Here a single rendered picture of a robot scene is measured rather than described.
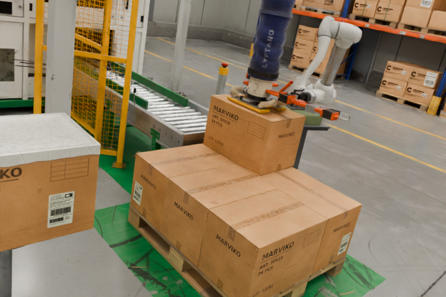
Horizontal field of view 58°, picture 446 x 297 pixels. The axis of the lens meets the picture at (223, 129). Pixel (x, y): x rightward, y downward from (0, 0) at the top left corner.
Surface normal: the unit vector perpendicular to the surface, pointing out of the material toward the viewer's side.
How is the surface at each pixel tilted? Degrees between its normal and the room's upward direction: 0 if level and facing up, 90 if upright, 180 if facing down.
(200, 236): 90
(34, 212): 90
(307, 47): 91
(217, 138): 90
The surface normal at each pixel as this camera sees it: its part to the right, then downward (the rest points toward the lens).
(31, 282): 0.17, -0.93
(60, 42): 0.65, 0.35
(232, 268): -0.74, 0.09
